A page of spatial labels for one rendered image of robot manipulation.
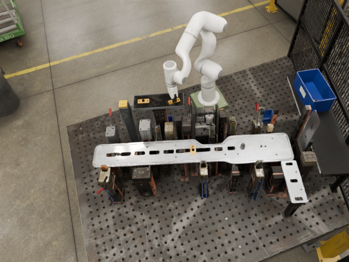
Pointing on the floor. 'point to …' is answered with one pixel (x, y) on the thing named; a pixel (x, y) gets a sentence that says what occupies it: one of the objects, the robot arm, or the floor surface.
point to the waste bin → (7, 96)
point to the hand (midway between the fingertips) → (173, 98)
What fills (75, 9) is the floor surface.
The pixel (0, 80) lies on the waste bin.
